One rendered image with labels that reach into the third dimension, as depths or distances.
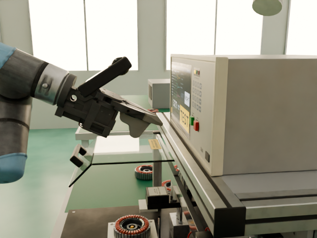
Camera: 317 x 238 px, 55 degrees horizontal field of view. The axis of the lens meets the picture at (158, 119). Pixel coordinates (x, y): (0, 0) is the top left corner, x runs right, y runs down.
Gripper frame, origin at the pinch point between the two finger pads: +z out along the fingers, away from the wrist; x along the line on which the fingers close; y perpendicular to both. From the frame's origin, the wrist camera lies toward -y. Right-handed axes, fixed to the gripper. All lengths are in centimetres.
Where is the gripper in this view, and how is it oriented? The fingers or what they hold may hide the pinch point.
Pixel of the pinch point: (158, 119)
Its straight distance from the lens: 64.2
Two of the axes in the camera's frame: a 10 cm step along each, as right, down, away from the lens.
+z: 9.0, 3.9, 2.0
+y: -4.2, 9.0, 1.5
